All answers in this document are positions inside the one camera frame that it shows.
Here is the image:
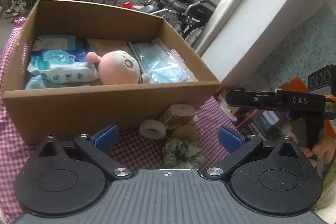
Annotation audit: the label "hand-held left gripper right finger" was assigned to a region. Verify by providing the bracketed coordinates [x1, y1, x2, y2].
[205, 126, 302, 180]

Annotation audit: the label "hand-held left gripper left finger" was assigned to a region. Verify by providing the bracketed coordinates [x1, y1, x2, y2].
[35, 124, 133, 180]

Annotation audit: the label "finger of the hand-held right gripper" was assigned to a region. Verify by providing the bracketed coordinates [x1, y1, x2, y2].
[226, 90, 280, 110]

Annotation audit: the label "brown cardboard box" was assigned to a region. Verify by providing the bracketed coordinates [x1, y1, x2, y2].
[3, 0, 222, 144]

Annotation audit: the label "white tape roll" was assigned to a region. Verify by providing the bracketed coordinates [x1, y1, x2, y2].
[139, 119, 166, 139]

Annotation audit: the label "brown fuzzy ball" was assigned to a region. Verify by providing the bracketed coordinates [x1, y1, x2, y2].
[172, 124, 198, 142]

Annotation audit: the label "green scrunchie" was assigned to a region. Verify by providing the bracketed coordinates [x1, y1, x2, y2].
[162, 137, 205, 169]

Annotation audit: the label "gold foil snack packet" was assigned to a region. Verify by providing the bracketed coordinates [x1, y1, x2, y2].
[158, 104, 197, 127]

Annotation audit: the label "pink plush doll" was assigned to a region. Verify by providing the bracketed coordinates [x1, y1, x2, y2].
[86, 50, 151, 85]

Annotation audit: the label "white blue wet wipes pack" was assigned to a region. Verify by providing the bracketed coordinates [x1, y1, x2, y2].
[28, 49, 99, 84]

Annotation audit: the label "clear bag of face masks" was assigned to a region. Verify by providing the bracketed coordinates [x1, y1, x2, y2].
[128, 39, 198, 84]

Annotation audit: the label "teal checked cloth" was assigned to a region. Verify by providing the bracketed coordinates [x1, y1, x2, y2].
[25, 74, 48, 90]

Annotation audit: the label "brown striped packet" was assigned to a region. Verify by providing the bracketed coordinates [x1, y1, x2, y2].
[86, 38, 133, 56]

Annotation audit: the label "light blue box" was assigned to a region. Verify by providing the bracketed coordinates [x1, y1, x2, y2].
[33, 34, 76, 52]

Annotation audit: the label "person's right hand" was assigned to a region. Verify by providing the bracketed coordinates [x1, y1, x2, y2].
[289, 132, 336, 168]

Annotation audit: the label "dark printed box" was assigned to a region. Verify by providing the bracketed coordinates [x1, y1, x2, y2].
[234, 108, 294, 142]

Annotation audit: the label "teal patterned blanket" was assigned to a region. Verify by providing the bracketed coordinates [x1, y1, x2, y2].
[256, 4, 336, 98]

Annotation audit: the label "black wheelchair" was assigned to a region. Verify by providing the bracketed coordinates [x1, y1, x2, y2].
[139, 0, 229, 46]

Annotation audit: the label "pairs of shoes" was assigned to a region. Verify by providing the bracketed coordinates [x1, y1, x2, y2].
[10, 0, 28, 22]

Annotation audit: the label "white and dark sneaker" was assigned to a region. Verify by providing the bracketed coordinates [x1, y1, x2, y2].
[4, 1, 19, 18]

